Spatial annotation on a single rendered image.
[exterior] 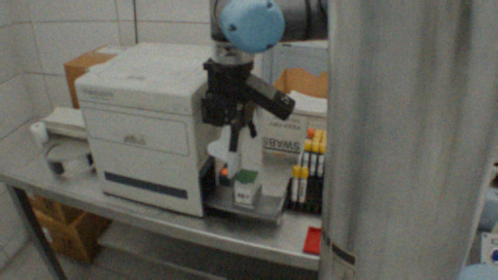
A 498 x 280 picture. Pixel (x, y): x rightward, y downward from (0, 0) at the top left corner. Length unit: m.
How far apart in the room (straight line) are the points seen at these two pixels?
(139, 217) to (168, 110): 0.28
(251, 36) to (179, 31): 0.91
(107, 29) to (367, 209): 1.44
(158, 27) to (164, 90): 0.75
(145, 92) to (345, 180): 0.56
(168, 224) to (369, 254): 0.67
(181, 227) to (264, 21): 0.50
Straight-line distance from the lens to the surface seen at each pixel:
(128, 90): 0.71
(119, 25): 1.50
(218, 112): 0.65
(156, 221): 0.82
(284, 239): 0.76
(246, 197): 0.75
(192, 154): 0.70
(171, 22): 1.36
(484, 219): 0.89
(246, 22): 0.45
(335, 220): 0.18
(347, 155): 0.16
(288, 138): 0.96
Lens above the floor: 1.44
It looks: 32 degrees down
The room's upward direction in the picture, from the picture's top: straight up
